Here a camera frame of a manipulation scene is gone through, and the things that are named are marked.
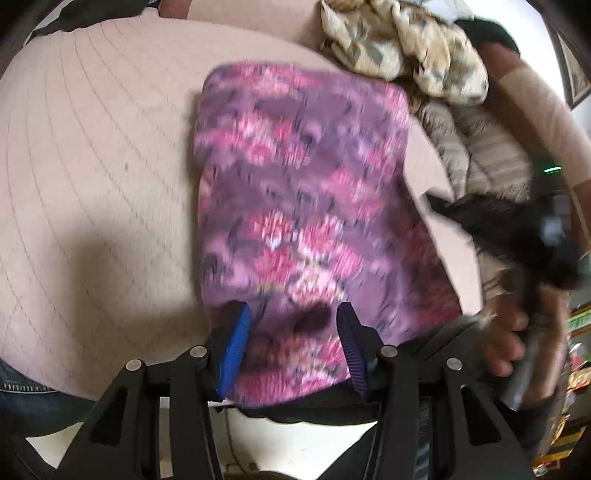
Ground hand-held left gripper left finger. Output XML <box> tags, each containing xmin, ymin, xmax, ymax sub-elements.
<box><xmin>53</xmin><ymin>301</ymin><xmax>253</xmax><ymax>480</ymax></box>

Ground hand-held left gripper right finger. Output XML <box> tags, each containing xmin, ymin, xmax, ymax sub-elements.
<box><xmin>336</xmin><ymin>302</ymin><xmax>536</xmax><ymax>480</ymax></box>

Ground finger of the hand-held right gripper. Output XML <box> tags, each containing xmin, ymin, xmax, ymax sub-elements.
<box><xmin>425</xmin><ymin>194</ymin><xmax>490</xmax><ymax>241</ymax></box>

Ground purple floral long-sleeved shirt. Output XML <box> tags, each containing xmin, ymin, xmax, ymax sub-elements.
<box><xmin>193</xmin><ymin>62</ymin><xmax>465</xmax><ymax>411</ymax></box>

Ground person's right hand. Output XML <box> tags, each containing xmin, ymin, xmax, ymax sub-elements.
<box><xmin>485</xmin><ymin>282</ymin><xmax>568</xmax><ymax>409</ymax></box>

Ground striped floral quilt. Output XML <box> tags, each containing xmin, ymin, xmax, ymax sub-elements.
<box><xmin>416</xmin><ymin>99</ymin><xmax>539</xmax><ymax>296</ymax></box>

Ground pink brown bolster cushion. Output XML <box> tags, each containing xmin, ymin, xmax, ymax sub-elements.
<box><xmin>157</xmin><ymin>0</ymin><xmax>324</xmax><ymax>51</ymax></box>
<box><xmin>475</xmin><ymin>41</ymin><xmax>591</xmax><ymax>195</ymax></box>

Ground colourful cluttered shelf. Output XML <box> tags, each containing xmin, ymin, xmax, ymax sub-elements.
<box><xmin>531</xmin><ymin>302</ymin><xmax>591</xmax><ymax>480</ymax></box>

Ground framed picture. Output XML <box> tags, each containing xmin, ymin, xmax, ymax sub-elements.
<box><xmin>551</xmin><ymin>25</ymin><xmax>591</xmax><ymax>112</ymax></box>

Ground cream floral blanket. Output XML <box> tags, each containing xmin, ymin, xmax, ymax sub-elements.
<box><xmin>320</xmin><ymin>0</ymin><xmax>490</xmax><ymax>107</ymax></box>

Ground black cloth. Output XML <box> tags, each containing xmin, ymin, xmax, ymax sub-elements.
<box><xmin>28</xmin><ymin>0</ymin><xmax>160</xmax><ymax>35</ymax></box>
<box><xmin>455</xmin><ymin>17</ymin><xmax>520</xmax><ymax>54</ymax></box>

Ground blue jeans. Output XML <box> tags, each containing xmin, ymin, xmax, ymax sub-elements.
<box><xmin>0</xmin><ymin>357</ymin><xmax>98</xmax><ymax>437</ymax></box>

